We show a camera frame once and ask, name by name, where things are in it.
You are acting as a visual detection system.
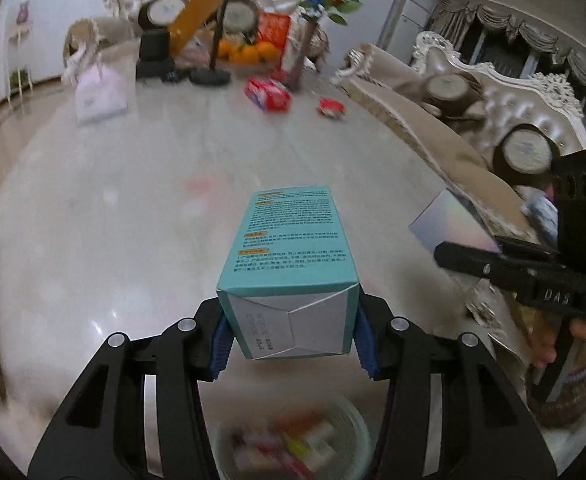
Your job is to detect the small red packet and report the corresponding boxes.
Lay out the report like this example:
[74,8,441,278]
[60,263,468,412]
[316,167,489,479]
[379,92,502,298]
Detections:
[318,97,346,120]

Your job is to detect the silver box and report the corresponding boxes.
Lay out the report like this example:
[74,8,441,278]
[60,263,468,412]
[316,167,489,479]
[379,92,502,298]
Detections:
[409,189,504,256]

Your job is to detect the round dark cushion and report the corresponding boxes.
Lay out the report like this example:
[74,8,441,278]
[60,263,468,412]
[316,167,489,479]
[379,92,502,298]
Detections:
[138,0,190,31]
[220,0,261,36]
[425,72,484,116]
[493,124,561,186]

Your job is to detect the white door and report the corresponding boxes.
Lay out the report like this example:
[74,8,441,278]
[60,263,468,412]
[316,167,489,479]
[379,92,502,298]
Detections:
[378,0,438,53]

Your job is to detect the grey draped curtains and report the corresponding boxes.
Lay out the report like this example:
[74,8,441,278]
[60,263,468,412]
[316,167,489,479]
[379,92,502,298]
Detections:
[438,0,586,106]

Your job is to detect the blue white cloth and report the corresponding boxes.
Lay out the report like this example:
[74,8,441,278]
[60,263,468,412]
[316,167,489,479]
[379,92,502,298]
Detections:
[520,192,558,241]

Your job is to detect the tall black box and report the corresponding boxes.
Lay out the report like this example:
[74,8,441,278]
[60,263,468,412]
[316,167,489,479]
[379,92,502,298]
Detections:
[139,29,170,61]

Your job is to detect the white plant stand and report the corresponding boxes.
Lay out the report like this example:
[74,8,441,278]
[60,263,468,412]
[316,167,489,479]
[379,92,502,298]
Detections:
[8,2,36,106]

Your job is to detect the white plastic bag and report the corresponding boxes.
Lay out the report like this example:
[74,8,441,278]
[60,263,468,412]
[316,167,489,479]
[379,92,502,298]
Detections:
[74,62,128,123]

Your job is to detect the ornate tufted cream sofa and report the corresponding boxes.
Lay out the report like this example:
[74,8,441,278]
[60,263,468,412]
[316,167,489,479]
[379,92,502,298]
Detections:
[330,30,586,281]

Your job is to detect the purple glass vase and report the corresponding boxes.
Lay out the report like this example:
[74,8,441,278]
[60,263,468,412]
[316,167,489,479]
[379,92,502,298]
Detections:
[287,15,321,93]

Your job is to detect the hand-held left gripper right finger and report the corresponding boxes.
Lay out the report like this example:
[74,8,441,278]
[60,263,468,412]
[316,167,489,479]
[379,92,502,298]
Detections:
[354,294,558,480]

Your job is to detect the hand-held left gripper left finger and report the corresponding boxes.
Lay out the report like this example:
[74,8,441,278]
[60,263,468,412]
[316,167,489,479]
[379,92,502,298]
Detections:
[27,297,236,480]

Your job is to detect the teal box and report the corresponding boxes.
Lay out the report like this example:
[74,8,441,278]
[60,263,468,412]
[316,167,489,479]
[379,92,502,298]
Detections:
[216,186,360,361]

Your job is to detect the black phone stand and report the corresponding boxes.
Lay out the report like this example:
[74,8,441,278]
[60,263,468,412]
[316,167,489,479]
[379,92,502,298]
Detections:
[189,0,254,87]

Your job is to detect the white wastebasket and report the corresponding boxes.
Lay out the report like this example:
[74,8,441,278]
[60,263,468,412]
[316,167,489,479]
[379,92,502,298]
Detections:
[208,392,374,480]

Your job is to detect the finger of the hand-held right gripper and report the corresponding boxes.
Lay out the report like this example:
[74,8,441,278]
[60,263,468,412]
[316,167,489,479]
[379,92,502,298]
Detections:
[495,236,562,263]
[434,241,564,289]

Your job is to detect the flat black box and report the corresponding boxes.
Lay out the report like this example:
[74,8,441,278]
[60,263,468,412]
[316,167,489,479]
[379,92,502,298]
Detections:
[135,58,176,81]

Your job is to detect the red white snack packet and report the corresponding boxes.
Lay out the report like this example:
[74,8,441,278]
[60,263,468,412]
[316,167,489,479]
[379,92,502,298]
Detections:
[244,77,292,112]

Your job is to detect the orange cardboard envelope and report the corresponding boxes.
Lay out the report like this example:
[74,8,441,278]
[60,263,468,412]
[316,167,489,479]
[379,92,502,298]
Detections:
[168,0,226,58]

